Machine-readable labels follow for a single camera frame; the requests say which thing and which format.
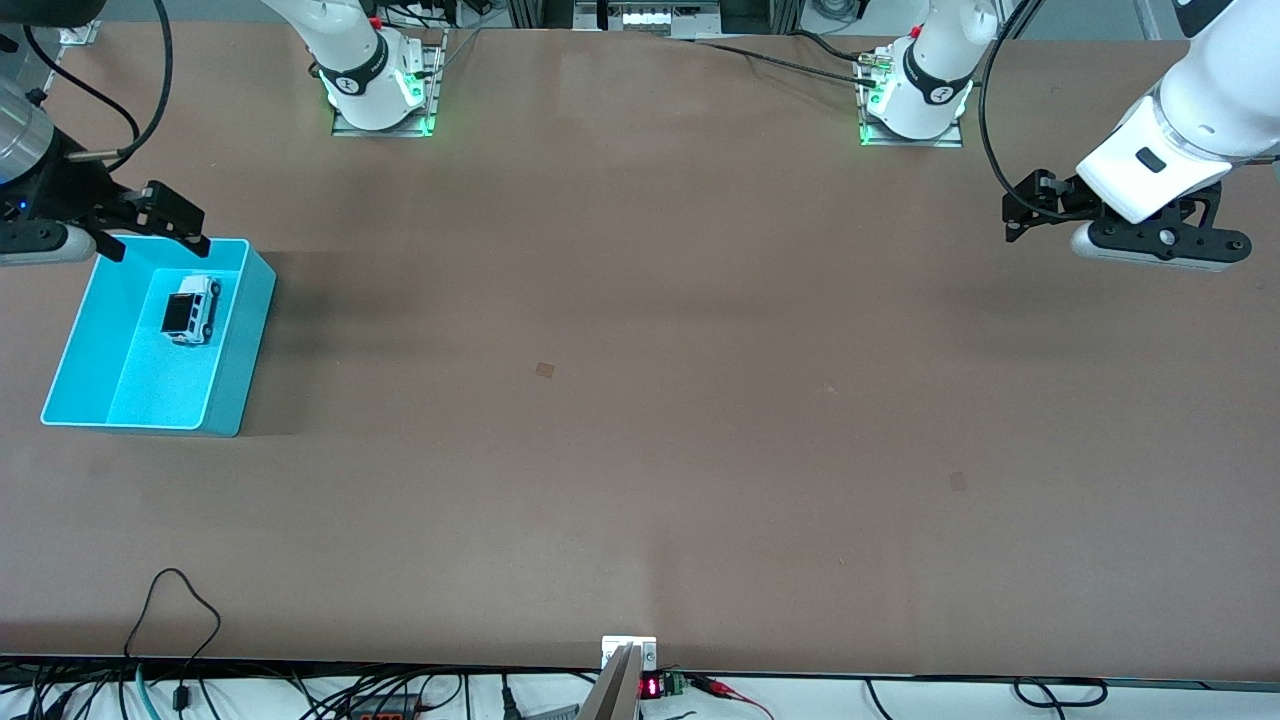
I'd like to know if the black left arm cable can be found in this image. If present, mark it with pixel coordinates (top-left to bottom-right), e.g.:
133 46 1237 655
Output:
980 0 1046 196

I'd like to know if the white table edge bracket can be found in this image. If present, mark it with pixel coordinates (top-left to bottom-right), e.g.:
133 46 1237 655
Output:
601 636 658 671

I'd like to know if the turquoise plastic bin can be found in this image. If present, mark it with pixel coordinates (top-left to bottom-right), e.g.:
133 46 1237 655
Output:
40 237 277 438

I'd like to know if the red clip lead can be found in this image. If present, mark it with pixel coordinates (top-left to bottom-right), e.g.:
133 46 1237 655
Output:
688 675 776 720

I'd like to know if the thin black looped cable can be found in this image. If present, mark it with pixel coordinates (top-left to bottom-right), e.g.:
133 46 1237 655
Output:
123 568 223 713

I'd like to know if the black coiled floor cable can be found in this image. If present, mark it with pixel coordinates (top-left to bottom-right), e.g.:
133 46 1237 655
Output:
1013 677 1109 709

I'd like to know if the white device with lights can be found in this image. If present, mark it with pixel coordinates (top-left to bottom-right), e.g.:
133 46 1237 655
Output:
575 0 721 37

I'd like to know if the black cable on table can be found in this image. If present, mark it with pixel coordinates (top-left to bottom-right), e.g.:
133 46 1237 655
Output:
690 35 886 89

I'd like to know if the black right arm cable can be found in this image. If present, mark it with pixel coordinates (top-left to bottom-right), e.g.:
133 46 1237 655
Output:
20 0 173 166

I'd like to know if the white jeep toy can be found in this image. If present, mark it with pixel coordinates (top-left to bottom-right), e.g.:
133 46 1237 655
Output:
160 274 223 347

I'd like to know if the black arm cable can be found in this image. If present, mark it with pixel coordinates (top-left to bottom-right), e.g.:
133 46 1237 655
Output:
20 0 173 166
980 0 1046 196

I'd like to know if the grey metal bar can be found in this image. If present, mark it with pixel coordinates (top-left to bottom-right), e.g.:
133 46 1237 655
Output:
575 645 641 720

